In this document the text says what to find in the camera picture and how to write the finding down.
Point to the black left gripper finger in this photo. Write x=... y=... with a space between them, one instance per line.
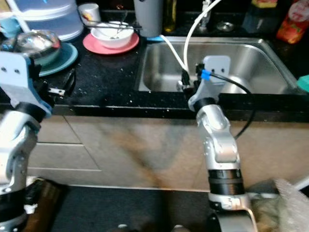
x=71 y=81

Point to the shiny steel bowl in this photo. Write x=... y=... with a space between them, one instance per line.
x=36 y=42

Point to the steel spoon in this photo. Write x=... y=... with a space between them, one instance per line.
x=116 y=33
x=179 y=86

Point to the teal plate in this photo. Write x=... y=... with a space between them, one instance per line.
x=67 y=58

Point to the beige drawer front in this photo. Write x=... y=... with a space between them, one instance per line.
x=67 y=157
x=58 y=133

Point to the pink plate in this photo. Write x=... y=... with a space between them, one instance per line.
x=94 y=46

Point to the blue mat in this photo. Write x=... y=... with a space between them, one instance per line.
x=153 y=38

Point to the round steel countertop fitting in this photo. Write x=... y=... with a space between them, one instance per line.
x=225 y=26

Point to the white bowl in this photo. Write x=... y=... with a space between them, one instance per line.
x=111 y=41

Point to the white sink faucet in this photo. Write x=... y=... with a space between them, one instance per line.
x=206 y=14

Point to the yellow oil bottle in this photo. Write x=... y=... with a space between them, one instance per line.
x=170 y=19

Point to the black chopstick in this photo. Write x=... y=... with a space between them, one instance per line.
x=88 y=22
x=137 y=28

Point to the stainless steel sink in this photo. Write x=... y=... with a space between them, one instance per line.
x=260 y=63

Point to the blue white plastic container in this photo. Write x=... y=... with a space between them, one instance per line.
x=48 y=19

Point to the grey canister with red button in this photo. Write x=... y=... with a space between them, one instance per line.
x=148 y=19

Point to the white printed mug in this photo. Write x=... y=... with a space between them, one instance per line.
x=89 y=13

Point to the dark blue container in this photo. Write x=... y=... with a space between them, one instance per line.
x=258 y=21

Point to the light blue cup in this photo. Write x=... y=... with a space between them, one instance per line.
x=9 y=26

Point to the beige sink cabinet front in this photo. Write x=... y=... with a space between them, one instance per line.
x=135 y=150

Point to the red orange pouch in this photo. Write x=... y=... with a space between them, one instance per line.
x=292 y=24

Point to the olive green sack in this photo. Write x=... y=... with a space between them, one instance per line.
x=263 y=203

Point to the clear bubble wrap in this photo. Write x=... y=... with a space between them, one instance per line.
x=292 y=205

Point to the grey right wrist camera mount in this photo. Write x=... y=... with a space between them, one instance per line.
x=217 y=65

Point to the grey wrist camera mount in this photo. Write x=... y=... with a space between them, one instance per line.
x=17 y=77
x=217 y=65

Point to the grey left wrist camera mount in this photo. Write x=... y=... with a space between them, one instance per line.
x=17 y=77

